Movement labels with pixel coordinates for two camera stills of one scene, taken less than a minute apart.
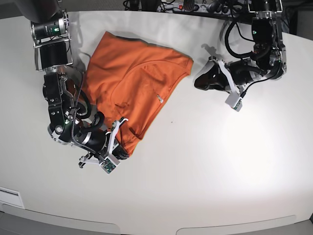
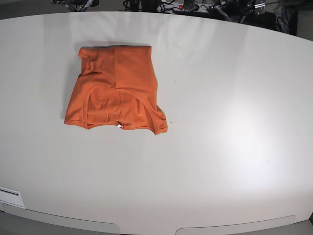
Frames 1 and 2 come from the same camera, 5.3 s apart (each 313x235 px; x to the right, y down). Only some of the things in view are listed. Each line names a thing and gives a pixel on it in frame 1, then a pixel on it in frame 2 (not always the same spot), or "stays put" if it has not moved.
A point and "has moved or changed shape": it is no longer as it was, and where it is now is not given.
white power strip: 192,7 stays put
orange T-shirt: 127,81 has moved or changed shape
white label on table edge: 11,197 stays put
